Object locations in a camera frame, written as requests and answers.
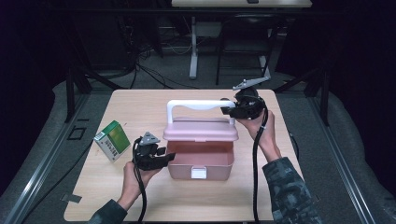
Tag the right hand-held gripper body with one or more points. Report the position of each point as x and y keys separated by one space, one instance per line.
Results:
x=250 y=104

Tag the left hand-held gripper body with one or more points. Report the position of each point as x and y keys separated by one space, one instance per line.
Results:
x=146 y=152

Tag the green and white carton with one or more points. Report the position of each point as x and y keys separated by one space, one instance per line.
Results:
x=116 y=137

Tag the pink plastic lidded box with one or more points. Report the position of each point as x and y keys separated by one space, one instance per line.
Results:
x=199 y=130

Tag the person's left hand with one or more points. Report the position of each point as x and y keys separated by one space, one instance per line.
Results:
x=132 y=182

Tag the person's right hand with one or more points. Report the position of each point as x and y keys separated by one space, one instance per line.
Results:
x=264 y=133

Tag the black chair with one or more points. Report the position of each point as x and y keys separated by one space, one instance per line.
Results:
x=249 y=20

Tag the grey tape piece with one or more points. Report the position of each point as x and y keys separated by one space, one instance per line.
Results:
x=71 y=198

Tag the white desk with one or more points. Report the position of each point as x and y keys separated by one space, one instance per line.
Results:
x=218 y=3

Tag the dark item on desk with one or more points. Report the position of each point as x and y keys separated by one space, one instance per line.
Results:
x=252 y=1

